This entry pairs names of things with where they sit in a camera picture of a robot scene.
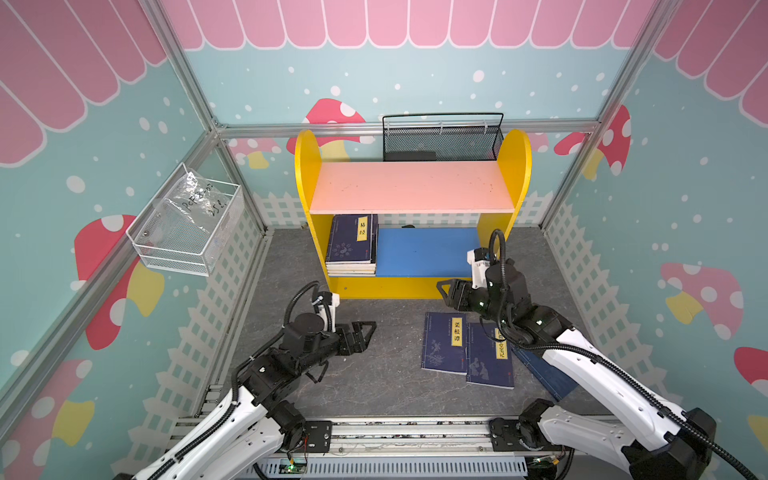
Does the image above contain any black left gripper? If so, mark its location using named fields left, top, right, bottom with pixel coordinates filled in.
left=297, top=322, right=376, bottom=375

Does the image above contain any navy book floral cover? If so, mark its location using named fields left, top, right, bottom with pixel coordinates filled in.
left=421, top=312, right=467, bottom=375

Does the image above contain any yellow cartoon cover book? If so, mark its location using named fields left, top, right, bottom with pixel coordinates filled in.
left=327, top=269, right=376, bottom=278

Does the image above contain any dark portrait cover book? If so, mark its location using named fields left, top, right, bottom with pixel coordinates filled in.
left=326, top=262, right=377, bottom=271

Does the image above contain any navy book yellow label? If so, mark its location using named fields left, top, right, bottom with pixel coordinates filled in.
left=325, top=214, right=379, bottom=264

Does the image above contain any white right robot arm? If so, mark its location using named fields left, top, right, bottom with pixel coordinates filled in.
left=436, top=229, right=756, bottom=479

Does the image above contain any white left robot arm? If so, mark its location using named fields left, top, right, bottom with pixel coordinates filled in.
left=135, top=281, right=377, bottom=479

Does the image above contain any navy book under black book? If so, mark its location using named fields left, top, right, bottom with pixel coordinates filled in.
left=465, top=323, right=514, bottom=389

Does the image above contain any yellow bookshelf with coloured shelves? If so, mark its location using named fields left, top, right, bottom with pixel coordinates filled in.
left=295, top=130, right=533, bottom=299

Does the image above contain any navy book at right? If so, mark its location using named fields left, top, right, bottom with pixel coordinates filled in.
left=512, top=347, right=578, bottom=401

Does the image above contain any clear plastic bag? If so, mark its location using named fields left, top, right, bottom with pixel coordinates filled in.
left=160, top=170, right=229, bottom=236

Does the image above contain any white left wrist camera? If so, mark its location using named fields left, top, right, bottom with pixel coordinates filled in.
left=312, top=291, right=340, bottom=332

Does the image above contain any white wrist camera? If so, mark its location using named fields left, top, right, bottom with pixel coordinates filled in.
left=467, top=247, right=491, bottom=289
left=312, top=291, right=340, bottom=332

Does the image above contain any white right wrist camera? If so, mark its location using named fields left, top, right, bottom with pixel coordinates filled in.
left=467, top=247, right=491, bottom=289

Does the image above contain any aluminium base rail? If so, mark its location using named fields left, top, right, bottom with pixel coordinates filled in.
left=173, top=415, right=661, bottom=457

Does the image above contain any black wire mesh basket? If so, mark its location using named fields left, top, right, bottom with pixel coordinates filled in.
left=381, top=112, right=504, bottom=162

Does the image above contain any grey slotted cable duct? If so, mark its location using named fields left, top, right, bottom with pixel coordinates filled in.
left=239, top=456, right=529, bottom=479

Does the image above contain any white wire wall basket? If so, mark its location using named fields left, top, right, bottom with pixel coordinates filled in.
left=126, top=164, right=244, bottom=277

